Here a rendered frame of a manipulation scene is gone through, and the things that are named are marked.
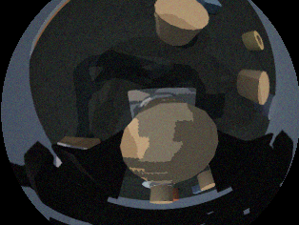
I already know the blue block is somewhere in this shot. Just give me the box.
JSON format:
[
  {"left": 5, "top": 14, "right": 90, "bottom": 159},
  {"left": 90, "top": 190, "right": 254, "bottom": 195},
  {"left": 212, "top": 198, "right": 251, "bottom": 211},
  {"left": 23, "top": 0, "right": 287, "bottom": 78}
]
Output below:
[
  {"left": 196, "top": 0, "right": 222, "bottom": 13},
  {"left": 191, "top": 184, "right": 203, "bottom": 194}
]

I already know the tan cylinder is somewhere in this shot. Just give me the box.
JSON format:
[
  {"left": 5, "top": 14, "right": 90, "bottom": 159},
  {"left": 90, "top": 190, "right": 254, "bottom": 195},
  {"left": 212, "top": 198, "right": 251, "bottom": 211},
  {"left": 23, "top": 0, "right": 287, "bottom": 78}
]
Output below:
[
  {"left": 154, "top": 0, "right": 209, "bottom": 47},
  {"left": 149, "top": 185, "right": 173, "bottom": 204},
  {"left": 120, "top": 97, "right": 219, "bottom": 184},
  {"left": 237, "top": 70, "right": 269, "bottom": 105},
  {"left": 196, "top": 170, "right": 215, "bottom": 191}
]

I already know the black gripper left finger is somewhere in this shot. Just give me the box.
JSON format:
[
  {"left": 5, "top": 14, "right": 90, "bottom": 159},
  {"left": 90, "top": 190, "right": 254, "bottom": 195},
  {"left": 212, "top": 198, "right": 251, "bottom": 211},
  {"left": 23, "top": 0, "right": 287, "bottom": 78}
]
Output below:
[{"left": 52, "top": 129, "right": 127, "bottom": 198}]

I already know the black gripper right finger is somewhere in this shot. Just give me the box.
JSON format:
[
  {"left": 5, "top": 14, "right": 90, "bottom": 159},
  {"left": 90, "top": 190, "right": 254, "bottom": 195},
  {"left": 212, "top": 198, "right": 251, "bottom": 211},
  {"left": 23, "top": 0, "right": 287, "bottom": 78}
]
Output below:
[{"left": 208, "top": 129, "right": 273, "bottom": 193}]

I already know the blue cylinder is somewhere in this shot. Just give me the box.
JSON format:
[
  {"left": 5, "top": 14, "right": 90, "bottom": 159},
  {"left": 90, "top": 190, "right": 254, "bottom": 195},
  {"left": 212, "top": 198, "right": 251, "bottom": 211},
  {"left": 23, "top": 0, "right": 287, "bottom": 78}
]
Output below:
[{"left": 253, "top": 93, "right": 276, "bottom": 119}]

